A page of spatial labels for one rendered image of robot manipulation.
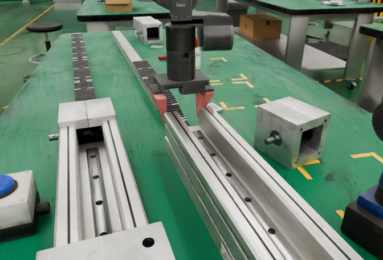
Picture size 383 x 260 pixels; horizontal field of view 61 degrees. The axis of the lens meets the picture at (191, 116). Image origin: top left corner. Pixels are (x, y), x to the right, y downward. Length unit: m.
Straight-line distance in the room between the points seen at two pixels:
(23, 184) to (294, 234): 0.37
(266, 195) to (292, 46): 2.63
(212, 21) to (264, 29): 3.75
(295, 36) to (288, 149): 2.46
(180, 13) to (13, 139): 0.45
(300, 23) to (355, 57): 0.70
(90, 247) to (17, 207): 0.21
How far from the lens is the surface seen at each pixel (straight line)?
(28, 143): 0.77
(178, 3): 0.59
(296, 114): 0.62
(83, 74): 1.06
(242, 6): 5.51
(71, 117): 0.62
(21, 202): 0.50
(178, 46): 0.61
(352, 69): 3.46
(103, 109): 0.63
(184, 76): 0.63
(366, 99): 2.39
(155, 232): 0.31
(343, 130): 0.82
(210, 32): 0.62
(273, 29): 4.41
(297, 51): 3.08
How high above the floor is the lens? 1.13
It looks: 26 degrees down
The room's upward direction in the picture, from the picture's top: straight up
